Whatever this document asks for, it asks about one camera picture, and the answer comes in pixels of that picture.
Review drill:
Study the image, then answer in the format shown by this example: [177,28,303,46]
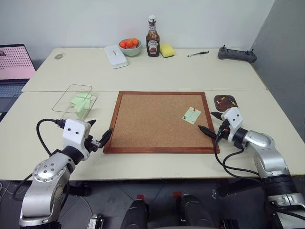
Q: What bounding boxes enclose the cork board with wooden frame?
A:
[102,91,221,155]

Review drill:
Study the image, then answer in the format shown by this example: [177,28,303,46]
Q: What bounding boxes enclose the yellow sponge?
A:
[159,43,176,59]

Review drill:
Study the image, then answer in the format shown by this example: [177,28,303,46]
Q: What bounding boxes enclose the ketchup bottle with white cap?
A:
[145,15,161,57]

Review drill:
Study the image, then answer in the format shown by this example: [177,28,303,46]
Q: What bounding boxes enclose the dark rounded shape red tag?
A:
[120,194,150,229]
[172,191,216,229]

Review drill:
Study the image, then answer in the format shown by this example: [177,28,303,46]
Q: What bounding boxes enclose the laptop with pink screen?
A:
[0,43,37,115]

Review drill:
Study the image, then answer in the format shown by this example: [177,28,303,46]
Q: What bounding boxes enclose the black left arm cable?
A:
[36,118,65,157]

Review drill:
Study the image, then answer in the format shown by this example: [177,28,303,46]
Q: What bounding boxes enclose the light green paper note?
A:
[181,106,202,125]

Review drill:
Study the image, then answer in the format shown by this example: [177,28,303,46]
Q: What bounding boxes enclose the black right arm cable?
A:
[214,127,265,187]

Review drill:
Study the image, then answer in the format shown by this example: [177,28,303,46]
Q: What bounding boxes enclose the grey handheld controller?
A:
[218,44,258,63]

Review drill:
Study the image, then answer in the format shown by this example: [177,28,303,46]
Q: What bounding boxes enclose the clear plastic container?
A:
[52,84,99,121]

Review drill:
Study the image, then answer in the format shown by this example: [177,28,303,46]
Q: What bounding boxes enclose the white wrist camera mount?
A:
[221,107,244,143]
[62,118,93,161]

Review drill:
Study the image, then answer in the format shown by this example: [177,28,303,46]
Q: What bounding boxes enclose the stack of light green notes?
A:
[68,92,94,120]

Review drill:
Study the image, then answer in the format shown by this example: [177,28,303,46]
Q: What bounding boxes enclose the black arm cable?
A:
[214,127,265,187]
[36,118,65,157]

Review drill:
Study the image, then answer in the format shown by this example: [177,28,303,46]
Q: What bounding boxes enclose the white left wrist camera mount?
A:
[62,118,93,161]

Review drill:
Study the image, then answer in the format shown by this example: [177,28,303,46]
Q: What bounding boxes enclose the small brown oval dish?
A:
[213,94,238,113]

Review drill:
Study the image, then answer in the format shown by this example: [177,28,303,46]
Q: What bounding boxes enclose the pale green bowl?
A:
[118,39,142,57]

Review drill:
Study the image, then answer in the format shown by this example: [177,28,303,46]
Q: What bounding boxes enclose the white rectangular case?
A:
[103,45,129,69]

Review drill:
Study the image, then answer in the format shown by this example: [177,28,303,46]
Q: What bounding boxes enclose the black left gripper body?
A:
[83,134,102,153]

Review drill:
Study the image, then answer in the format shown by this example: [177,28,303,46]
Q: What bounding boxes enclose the black and white pen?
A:
[187,50,209,58]

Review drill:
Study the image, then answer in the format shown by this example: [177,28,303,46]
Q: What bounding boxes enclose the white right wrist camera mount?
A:
[221,107,244,143]

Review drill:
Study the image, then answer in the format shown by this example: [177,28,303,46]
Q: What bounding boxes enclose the orange carrot pieces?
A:
[119,38,139,49]

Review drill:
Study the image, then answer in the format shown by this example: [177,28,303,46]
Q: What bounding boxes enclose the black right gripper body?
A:
[215,120,231,142]

